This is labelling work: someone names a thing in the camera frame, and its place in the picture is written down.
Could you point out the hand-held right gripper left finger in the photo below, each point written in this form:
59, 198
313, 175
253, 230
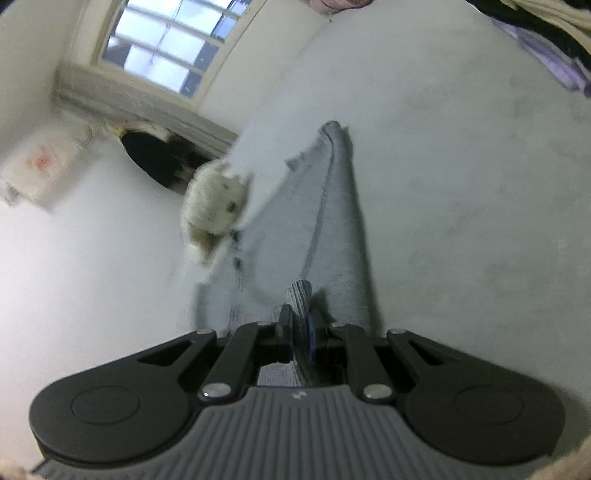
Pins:
285, 332

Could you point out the grey knit sweater black print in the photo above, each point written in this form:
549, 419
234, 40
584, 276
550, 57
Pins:
332, 230

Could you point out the black hanging coat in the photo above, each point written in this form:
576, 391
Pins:
157, 161

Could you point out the grey patterned curtain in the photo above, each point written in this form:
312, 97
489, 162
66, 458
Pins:
152, 113

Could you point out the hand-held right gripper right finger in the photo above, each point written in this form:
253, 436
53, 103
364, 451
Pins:
312, 339

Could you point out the window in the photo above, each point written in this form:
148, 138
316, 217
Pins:
171, 41

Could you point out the white plastic bag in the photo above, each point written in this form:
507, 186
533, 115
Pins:
37, 170

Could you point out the white plush dog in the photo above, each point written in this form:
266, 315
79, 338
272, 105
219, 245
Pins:
212, 207

